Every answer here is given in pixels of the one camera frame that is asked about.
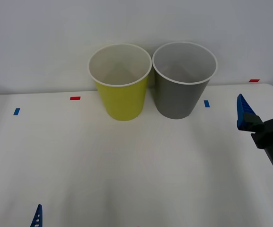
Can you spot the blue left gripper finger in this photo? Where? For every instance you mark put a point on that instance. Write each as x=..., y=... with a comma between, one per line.
x=37, y=217

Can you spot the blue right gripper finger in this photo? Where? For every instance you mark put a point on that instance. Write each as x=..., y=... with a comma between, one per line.
x=246, y=116

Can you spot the yellow-green plastic bin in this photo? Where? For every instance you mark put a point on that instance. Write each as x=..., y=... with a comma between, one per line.
x=123, y=99

